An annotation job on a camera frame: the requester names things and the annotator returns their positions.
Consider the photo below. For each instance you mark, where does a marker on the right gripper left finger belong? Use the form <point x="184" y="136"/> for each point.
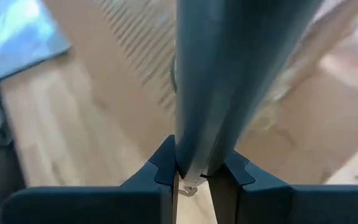
<point x="104" y="205"/>

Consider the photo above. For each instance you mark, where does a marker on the grey metal utility knife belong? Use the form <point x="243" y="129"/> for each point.
<point x="222" y="77"/>

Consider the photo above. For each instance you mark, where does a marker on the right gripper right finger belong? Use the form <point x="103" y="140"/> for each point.
<point x="291" y="205"/>

